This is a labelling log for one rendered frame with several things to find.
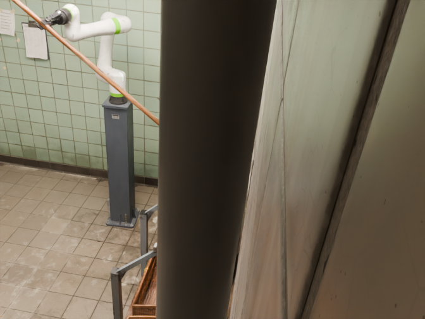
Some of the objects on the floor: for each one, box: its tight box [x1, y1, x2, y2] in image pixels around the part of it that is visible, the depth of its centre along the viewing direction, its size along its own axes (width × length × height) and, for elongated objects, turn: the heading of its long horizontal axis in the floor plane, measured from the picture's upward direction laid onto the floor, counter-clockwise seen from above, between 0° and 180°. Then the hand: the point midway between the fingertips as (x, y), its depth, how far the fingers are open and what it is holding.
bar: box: [110, 204, 157, 319], centre depth 263 cm, size 31×127×118 cm, turn 164°
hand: (43, 24), depth 225 cm, fingers closed on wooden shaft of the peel, 3 cm apart
